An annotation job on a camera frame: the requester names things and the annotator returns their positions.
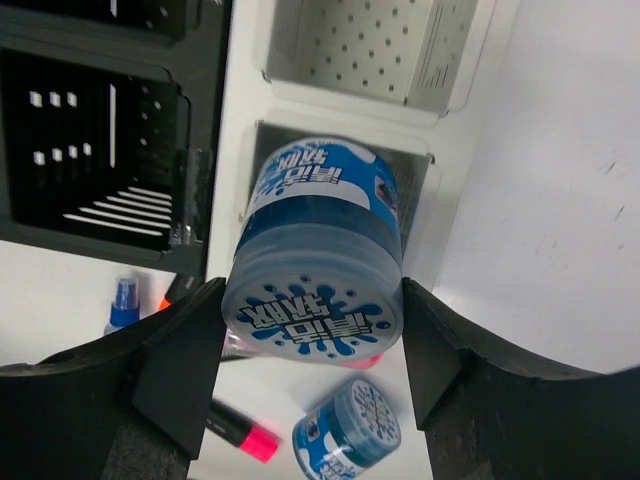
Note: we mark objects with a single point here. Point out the white organizer container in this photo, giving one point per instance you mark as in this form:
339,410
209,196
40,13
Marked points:
410,79

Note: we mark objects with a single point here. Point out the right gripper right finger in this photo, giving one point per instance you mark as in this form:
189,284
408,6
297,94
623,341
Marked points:
490,409

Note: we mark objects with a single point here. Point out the black organizer container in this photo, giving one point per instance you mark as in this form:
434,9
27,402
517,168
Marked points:
110,120

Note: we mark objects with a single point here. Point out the clear spray bottle blue cap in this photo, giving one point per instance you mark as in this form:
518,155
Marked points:
125,306

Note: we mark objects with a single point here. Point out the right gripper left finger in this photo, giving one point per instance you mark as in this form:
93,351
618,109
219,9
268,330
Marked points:
129,405

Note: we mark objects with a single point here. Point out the pink cylindrical tube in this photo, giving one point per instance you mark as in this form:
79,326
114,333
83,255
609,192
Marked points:
235,349

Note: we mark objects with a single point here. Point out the orange highlighter marker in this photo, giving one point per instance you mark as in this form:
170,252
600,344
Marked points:
180,286

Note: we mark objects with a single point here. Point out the blue slime jar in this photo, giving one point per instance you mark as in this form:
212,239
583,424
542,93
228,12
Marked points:
317,272
348,433

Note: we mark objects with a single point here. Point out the pink highlighter marker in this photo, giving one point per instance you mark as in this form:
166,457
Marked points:
242,432

